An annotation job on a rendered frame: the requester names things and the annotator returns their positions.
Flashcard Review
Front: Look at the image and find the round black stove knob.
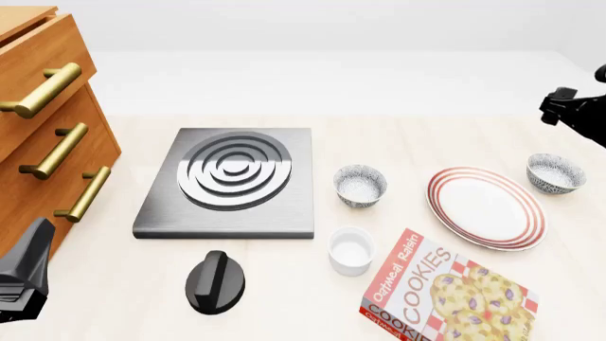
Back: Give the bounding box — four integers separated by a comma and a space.
185, 249, 247, 316

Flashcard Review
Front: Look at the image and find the white plate with red rings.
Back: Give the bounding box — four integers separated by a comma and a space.
425, 166, 549, 253

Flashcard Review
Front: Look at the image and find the flat stove plate with rings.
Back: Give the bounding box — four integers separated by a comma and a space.
132, 127, 316, 241

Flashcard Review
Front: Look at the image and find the large wooden drawer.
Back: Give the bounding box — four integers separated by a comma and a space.
0, 13, 98, 163

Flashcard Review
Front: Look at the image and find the small white ramekin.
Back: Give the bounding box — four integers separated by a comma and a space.
327, 225, 378, 278

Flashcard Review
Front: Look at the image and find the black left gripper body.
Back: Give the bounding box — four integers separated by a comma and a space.
0, 273, 50, 325

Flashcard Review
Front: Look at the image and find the patterned black white bowl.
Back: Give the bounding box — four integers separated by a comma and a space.
526, 153, 589, 196
332, 164, 389, 210

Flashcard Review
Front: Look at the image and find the long brass drawer handle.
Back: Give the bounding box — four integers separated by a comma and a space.
0, 63, 83, 119

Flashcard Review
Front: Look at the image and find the wooden cabinet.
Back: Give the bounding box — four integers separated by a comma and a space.
0, 5, 123, 260

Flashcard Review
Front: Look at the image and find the oatmeal raisin cookies box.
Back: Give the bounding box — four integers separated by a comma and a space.
357, 227, 542, 341

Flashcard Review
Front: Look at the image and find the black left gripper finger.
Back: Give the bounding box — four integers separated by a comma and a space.
0, 216, 57, 296

